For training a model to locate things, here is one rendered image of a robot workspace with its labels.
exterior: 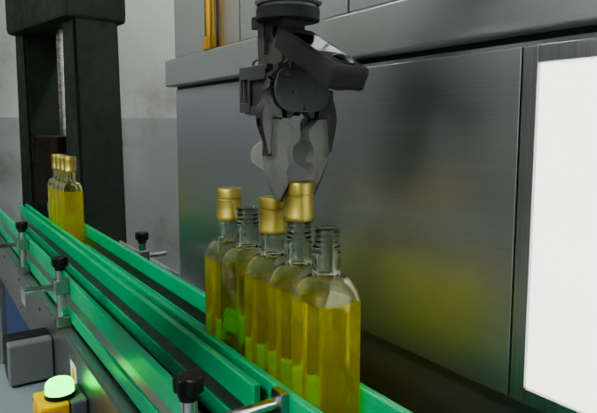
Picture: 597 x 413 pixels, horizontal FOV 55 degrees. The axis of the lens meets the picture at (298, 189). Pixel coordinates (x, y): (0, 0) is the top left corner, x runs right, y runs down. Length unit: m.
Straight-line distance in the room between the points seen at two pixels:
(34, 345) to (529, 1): 1.04
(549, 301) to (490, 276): 0.06
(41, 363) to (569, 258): 0.99
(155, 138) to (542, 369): 3.69
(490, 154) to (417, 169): 0.10
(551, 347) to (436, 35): 0.34
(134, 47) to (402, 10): 3.50
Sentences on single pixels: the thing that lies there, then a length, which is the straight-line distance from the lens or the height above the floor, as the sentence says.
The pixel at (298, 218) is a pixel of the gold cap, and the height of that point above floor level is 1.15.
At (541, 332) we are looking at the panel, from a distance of 0.60.
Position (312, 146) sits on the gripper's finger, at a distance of 0.65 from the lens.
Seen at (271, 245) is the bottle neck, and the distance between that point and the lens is 0.70.
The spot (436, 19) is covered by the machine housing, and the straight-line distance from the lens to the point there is 0.67.
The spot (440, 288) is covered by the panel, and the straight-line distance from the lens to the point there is 0.67.
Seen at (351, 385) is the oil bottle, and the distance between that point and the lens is 0.64.
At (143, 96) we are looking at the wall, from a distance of 4.12.
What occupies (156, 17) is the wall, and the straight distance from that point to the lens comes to 4.20.
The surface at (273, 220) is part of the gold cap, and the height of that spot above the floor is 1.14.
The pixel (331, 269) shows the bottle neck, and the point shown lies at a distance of 0.60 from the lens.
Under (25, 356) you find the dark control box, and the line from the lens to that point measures 1.26.
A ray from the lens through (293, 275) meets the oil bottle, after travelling 0.64.
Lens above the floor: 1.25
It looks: 6 degrees down
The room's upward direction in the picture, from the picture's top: straight up
